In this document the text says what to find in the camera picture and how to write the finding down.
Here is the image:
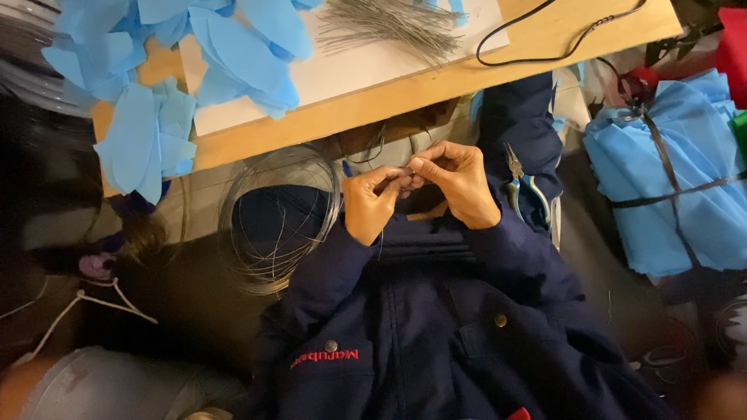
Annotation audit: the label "person's left hand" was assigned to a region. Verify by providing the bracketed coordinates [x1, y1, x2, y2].
[342, 165, 415, 247]

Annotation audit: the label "person's right hand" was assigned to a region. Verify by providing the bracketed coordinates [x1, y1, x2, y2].
[409, 140, 503, 231]

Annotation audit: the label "thin silver wire piece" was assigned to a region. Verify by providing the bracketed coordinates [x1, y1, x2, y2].
[376, 166, 419, 260]

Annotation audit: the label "person's navy trouser leg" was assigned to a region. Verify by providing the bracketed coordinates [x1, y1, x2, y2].
[475, 71, 565, 234]

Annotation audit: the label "white board sheet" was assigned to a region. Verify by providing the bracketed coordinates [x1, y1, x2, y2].
[178, 0, 510, 137]

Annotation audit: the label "navy blue jacket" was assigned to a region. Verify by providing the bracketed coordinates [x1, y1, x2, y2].
[242, 187, 680, 420]

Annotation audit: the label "tied bundle of blue paper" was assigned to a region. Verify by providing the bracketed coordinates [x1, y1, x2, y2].
[582, 69, 747, 278]

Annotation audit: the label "green item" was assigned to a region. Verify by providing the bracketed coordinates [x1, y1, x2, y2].
[731, 111, 747, 161]

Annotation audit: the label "red fabric item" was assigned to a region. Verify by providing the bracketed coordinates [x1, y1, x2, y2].
[715, 7, 747, 109]

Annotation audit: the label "grey plastic bag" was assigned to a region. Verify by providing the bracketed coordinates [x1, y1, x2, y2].
[18, 346, 249, 420]

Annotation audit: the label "grey layered stack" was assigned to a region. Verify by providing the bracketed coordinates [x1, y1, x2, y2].
[0, 0, 97, 117]

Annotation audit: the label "coil of silver wire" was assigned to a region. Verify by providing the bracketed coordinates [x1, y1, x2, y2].
[217, 145, 344, 296]

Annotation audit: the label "blue handled pliers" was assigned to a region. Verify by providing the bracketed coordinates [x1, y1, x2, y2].
[503, 142, 553, 226]

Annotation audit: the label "black cable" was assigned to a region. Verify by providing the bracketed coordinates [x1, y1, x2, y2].
[475, 0, 649, 67]

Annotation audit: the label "bundle of cut grey wires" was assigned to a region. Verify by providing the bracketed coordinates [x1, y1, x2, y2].
[315, 0, 468, 66]

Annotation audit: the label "dark red handled tool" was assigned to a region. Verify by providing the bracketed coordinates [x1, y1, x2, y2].
[615, 65, 657, 112]

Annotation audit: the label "white string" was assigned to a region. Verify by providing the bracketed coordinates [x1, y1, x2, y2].
[0, 277, 159, 365]

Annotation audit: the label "black wire loops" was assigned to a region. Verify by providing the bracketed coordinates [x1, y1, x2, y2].
[633, 294, 747, 386]

